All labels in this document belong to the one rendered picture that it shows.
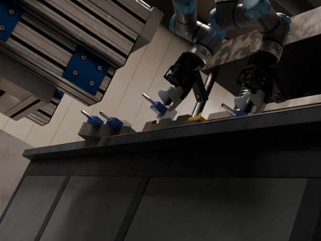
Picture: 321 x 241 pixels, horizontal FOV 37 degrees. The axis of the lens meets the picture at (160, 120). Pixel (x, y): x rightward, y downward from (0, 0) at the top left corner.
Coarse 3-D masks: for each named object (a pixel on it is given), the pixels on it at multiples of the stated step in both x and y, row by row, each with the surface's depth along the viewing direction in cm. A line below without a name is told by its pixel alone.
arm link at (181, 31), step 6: (174, 18) 172; (174, 24) 172; (180, 24) 167; (192, 24) 167; (198, 24) 170; (174, 30) 173; (180, 30) 170; (186, 30) 169; (192, 30) 170; (186, 36) 172; (192, 36) 170; (192, 42) 173
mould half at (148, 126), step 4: (180, 116) 149; (184, 116) 147; (188, 116) 145; (192, 116) 146; (152, 120) 164; (160, 120) 159; (164, 120) 156; (172, 120) 152; (176, 120) 150; (180, 120) 148; (184, 120) 145; (148, 124) 165; (152, 124) 162; (156, 124) 160; (160, 124) 157; (164, 124) 155; (168, 124) 153; (172, 124) 150; (176, 124) 148; (144, 128) 166; (148, 128) 163; (152, 128) 161; (156, 128) 158; (160, 128) 156
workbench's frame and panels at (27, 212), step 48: (96, 144) 174; (144, 144) 146; (192, 144) 129; (240, 144) 113; (288, 144) 100; (48, 192) 206; (96, 192) 165; (144, 192) 138; (192, 192) 119; (240, 192) 104; (288, 192) 93; (0, 240) 225; (48, 240) 178; (96, 240) 147; (144, 240) 125; (192, 240) 109; (240, 240) 96; (288, 240) 87
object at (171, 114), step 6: (144, 96) 160; (150, 102) 161; (156, 102) 162; (150, 108) 163; (156, 108) 160; (162, 108) 161; (168, 108) 162; (162, 114) 161; (168, 114) 161; (174, 114) 163
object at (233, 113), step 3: (222, 105) 140; (225, 105) 140; (225, 108) 140; (228, 108) 140; (228, 111) 141; (231, 111) 141; (234, 111) 141; (237, 111) 142; (240, 111) 141; (243, 111) 141; (234, 114) 141; (237, 114) 141; (240, 114) 140; (243, 114) 141; (246, 114) 141; (249, 114) 144; (231, 117) 143
